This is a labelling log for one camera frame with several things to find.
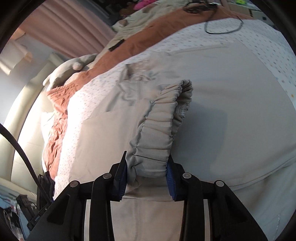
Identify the beige large garment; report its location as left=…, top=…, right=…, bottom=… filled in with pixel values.
left=61, top=41, right=295, bottom=240

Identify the pink clothing item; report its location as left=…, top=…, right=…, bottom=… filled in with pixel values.
left=133, top=0, right=156, bottom=11

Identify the cream padded headboard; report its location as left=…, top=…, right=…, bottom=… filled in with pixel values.
left=1, top=53, right=63, bottom=199

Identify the beige plush pillow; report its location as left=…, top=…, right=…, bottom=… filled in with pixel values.
left=43, top=54, right=97, bottom=91

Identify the orange brown duvet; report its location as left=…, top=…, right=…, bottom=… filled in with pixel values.
left=43, top=5, right=252, bottom=179

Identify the pink curtain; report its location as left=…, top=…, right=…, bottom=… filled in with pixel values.
left=19, top=1, right=115, bottom=58

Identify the white floral dotted quilt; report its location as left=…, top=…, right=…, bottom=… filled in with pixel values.
left=54, top=18, right=295, bottom=198

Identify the white box with green item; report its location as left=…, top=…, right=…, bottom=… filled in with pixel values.
left=227, top=1, right=270, bottom=21

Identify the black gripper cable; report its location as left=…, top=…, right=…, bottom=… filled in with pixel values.
left=0, top=123, right=53, bottom=204

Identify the black thin cable loop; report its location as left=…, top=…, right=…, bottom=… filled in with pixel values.
left=182, top=1, right=244, bottom=35

